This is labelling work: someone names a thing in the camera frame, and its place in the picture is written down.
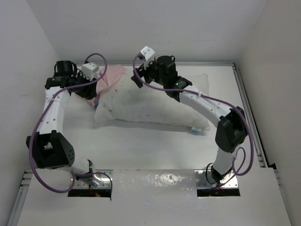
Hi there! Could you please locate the aluminium table frame rail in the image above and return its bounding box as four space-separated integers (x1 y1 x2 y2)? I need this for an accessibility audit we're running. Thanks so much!
18 56 290 226

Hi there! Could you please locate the blue white pillow label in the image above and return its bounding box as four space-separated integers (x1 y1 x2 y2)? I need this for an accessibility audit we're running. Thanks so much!
191 127 201 134

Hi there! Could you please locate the white pillow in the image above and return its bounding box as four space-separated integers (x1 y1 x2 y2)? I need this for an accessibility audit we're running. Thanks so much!
94 72 211 131

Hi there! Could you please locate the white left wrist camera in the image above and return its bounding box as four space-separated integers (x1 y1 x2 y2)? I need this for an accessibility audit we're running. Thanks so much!
81 63 99 81

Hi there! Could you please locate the white front cover board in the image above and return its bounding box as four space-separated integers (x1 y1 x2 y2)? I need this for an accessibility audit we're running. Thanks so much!
18 169 290 226

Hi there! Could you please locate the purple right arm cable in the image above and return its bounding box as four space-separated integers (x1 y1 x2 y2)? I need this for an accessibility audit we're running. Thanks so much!
132 54 255 177

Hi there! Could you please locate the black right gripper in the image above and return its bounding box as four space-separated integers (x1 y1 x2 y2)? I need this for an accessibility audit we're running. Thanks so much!
131 58 166 88

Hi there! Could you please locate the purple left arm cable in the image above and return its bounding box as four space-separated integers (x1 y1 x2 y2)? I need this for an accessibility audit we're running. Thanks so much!
30 53 113 194

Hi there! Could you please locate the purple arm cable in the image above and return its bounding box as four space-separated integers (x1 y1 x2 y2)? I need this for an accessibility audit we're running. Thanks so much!
30 53 113 194
132 54 255 177

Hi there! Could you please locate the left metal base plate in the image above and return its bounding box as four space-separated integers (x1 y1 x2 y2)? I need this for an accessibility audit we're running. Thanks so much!
73 169 113 189

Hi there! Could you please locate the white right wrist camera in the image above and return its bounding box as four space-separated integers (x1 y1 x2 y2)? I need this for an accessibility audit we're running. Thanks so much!
138 46 155 62

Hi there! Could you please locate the metal base plate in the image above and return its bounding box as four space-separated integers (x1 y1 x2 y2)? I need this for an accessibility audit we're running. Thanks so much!
73 169 113 189
195 169 239 189

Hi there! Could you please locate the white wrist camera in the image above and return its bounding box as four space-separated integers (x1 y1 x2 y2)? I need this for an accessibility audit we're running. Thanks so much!
138 46 155 62
81 63 99 81

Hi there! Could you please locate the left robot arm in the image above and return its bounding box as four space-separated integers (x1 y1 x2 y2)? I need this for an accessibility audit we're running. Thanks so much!
26 61 99 186

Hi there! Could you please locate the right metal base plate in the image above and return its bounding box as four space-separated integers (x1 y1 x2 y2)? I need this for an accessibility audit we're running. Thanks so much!
195 169 239 189

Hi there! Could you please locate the pink pillowcase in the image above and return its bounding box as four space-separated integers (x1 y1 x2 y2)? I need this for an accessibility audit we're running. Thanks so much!
86 65 127 109

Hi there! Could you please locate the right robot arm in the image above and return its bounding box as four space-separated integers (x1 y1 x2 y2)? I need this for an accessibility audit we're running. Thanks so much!
131 53 249 185

